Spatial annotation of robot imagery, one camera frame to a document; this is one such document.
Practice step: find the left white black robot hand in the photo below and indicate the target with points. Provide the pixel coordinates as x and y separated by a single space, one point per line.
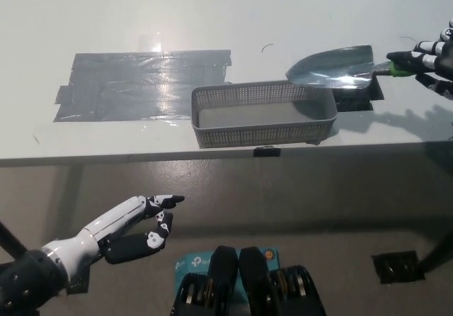
102 225

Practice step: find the black robot body blocks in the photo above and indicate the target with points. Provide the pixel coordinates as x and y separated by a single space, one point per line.
249 277

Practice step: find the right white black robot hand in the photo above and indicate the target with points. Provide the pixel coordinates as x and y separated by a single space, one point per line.
444 68

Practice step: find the teal tp-link box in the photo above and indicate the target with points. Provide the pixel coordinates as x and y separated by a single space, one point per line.
193 262

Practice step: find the black floor tape patch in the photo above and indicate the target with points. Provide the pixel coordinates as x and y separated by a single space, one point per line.
79 282
394 268

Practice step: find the grey perforated plastic basket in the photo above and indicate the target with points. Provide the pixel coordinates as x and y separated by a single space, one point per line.
255 133

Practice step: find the black tape patch on desk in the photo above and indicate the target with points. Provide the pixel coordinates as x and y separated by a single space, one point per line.
354 100

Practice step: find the large grey duct tape patch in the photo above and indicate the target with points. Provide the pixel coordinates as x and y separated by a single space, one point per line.
124 82

